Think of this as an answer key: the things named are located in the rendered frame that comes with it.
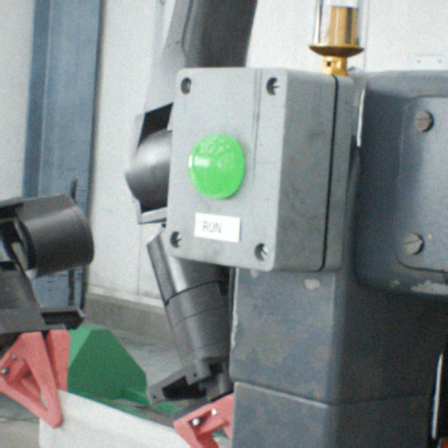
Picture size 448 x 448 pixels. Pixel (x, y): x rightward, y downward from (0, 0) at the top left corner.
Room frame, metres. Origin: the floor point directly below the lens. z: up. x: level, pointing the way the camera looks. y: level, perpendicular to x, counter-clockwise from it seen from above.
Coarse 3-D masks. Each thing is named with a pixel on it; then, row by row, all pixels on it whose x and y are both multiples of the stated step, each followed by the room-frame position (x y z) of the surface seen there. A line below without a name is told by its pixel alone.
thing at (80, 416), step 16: (64, 400) 1.03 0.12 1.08; (80, 400) 1.01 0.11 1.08; (64, 416) 1.03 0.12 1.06; (80, 416) 1.01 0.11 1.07; (96, 416) 0.99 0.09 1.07; (112, 416) 0.97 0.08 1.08; (128, 416) 0.96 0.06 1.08; (48, 432) 1.04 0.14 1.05; (64, 432) 1.02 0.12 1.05; (80, 432) 1.01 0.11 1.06; (96, 432) 0.99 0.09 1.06; (112, 432) 0.97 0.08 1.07; (128, 432) 0.95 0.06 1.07; (144, 432) 0.94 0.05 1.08; (160, 432) 0.92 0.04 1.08
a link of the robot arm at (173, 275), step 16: (160, 224) 0.90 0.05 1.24; (160, 240) 0.88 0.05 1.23; (160, 256) 0.88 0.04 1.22; (160, 272) 0.88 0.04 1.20; (176, 272) 0.87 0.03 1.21; (192, 272) 0.87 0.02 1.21; (208, 272) 0.87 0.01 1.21; (224, 272) 0.88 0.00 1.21; (160, 288) 0.89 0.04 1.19; (176, 288) 0.87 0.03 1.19; (192, 288) 0.87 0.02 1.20; (224, 288) 0.88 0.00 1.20
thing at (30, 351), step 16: (32, 336) 1.04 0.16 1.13; (0, 352) 1.05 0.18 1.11; (16, 352) 1.04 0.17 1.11; (32, 352) 1.03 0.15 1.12; (0, 368) 1.05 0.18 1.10; (16, 368) 1.05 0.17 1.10; (32, 368) 1.03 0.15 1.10; (48, 368) 1.03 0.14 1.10; (0, 384) 1.06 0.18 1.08; (16, 384) 1.06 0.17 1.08; (48, 384) 1.03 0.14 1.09; (16, 400) 1.05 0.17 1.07; (32, 400) 1.04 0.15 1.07; (48, 400) 1.03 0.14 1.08; (48, 416) 1.03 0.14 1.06
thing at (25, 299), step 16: (0, 272) 1.08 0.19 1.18; (16, 272) 1.09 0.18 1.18; (0, 288) 1.07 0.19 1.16; (16, 288) 1.08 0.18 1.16; (32, 288) 1.09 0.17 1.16; (0, 304) 1.06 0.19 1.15; (16, 304) 1.06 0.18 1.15; (32, 304) 1.07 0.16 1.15; (48, 320) 1.07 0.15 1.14; (64, 320) 1.08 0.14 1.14; (80, 320) 1.09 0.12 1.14
